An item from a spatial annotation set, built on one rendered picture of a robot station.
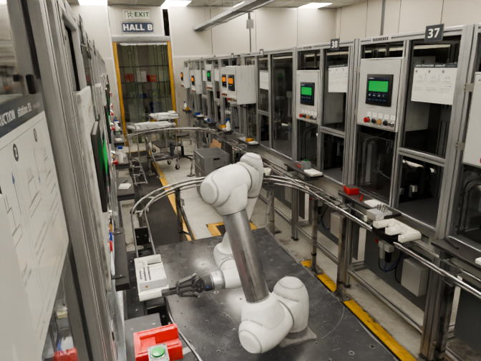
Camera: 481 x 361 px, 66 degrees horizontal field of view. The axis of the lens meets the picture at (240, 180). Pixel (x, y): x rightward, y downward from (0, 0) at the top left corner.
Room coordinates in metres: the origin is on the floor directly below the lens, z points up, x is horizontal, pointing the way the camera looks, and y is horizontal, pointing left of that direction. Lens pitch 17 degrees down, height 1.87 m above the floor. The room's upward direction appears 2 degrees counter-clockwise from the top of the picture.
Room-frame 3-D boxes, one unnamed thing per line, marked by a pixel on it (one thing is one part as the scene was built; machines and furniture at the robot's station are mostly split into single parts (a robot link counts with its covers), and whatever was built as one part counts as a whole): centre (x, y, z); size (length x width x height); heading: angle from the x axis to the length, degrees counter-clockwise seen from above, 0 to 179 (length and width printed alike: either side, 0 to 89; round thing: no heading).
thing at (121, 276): (0.97, 0.36, 1.37); 0.36 x 0.04 x 0.04; 18
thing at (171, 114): (8.25, 1.63, 0.48); 0.84 x 0.58 x 0.97; 26
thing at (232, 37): (10.46, -0.60, 1.65); 4.64 x 0.08 x 3.30; 108
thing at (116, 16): (9.50, 2.32, 2.96); 1.23 x 0.08 x 0.68; 108
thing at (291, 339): (1.46, -0.20, 0.71); 0.22 x 0.18 x 0.06; 18
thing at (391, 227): (2.15, -0.94, 0.84); 0.37 x 0.14 x 0.10; 18
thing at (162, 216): (5.95, 1.52, 0.01); 5.85 x 0.59 x 0.01; 18
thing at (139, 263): (1.67, 0.48, 0.84); 0.36 x 0.14 x 0.10; 18
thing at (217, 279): (1.58, 0.13, 0.88); 0.09 x 0.06 x 0.09; 18
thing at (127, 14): (9.45, 2.30, 3.10); 0.60 x 0.04 x 0.20; 108
